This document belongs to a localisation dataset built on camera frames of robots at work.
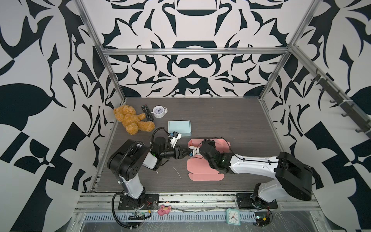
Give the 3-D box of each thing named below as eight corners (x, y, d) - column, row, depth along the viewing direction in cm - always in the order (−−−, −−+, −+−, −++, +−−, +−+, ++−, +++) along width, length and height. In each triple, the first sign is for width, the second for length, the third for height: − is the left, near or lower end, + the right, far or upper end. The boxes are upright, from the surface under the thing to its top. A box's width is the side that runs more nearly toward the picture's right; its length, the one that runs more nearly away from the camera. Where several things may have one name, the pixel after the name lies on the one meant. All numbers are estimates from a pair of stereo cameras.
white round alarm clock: (150, 115, 112) (149, 111, 108) (157, 107, 117) (156, 103, 113) (161, 120, 109) (160, 116, 105) (167, 111, 115) (166, 107, 111)
